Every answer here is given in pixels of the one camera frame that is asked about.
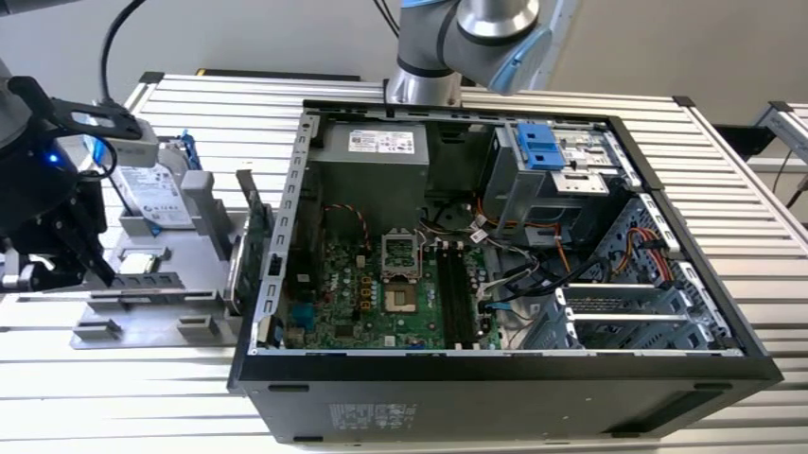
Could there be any orange red wire bundle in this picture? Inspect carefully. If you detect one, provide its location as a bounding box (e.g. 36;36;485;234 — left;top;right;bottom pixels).
621;226;676;290

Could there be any neighbouring slatted metal table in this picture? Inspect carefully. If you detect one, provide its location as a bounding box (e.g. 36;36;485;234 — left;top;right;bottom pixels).
745;99;808;174

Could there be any black camera cable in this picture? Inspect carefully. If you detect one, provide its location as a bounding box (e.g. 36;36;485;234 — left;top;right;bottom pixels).
99;0;151;108

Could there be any graphics card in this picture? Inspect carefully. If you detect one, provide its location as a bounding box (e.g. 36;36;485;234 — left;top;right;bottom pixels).
224;169;278;318

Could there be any grey power supply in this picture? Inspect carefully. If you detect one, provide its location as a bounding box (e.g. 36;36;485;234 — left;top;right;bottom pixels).
307;120;431;237

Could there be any red black twisted wire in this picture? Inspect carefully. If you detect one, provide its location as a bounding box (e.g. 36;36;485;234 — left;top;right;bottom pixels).
323;202;375;251

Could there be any black cable bundle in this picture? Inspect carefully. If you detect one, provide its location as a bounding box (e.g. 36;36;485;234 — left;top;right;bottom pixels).
495;257;611;302

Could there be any single orange wire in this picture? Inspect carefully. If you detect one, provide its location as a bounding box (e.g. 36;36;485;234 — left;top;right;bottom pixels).
553;225;573;274

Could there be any RAM stick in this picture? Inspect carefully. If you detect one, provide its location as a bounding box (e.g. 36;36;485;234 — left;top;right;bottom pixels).
93;292;216;307
107;270;189;290

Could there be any metal disk bay cage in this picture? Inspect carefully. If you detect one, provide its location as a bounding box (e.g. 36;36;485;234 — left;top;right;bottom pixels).
553;282;737;352

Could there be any grey parts rack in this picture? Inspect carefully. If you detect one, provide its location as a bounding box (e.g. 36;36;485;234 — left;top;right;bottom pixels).
68;172;253;352

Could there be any hard disk in blue carrier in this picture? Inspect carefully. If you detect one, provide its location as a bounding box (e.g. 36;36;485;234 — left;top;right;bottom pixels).
93;130;203;234

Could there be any green motherboard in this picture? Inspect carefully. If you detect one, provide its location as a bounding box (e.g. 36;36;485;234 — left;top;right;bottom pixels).
282;202;506;352

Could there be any grey optical drive cage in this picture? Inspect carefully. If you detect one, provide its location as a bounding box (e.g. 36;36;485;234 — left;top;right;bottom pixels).
483;121;611;240

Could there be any metal socket cover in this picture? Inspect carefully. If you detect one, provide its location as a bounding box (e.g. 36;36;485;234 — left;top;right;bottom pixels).
380;226;423;283

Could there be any black RAM slot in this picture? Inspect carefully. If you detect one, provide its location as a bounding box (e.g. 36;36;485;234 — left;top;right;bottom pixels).
438;245;460;350
451;245;477;347

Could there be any CPU socket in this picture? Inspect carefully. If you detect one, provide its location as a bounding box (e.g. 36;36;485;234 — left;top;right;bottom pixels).
380;279;423;317

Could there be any black round fan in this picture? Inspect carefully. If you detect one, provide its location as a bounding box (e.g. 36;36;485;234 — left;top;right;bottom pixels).
420;201;474;234

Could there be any black PC case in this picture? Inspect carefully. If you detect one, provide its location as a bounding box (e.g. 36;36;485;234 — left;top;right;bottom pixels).
225;97;785;445

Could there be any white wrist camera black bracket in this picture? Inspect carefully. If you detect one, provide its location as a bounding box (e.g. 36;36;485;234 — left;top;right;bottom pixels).
48;96;160;167

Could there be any grey wire bundle with labels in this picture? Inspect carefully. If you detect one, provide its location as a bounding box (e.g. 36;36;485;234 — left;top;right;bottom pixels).
463;215;538;259

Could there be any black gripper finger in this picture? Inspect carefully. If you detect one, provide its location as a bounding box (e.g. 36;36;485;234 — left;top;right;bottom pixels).
53;202;119;289
0;252;96;292

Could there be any blue drive latch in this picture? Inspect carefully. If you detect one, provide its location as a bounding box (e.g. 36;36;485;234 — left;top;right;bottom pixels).
514;121;565;172

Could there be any silver CPU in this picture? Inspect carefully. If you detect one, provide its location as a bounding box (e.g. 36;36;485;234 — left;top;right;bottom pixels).
117;253;157;275

